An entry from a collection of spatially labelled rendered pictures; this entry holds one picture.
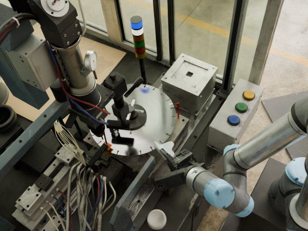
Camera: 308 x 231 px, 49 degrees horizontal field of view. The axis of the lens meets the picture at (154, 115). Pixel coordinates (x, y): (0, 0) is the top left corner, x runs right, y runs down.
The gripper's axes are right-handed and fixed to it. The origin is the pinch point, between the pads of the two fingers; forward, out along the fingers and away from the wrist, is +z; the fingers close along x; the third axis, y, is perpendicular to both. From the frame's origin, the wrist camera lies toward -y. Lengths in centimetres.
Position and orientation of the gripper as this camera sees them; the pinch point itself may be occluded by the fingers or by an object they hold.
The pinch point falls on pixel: (160, 159)
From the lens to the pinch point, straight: 125.5
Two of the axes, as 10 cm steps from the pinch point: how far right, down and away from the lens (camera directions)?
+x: -3.7, -8.4, -4.0
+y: 8.1, -5.0, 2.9
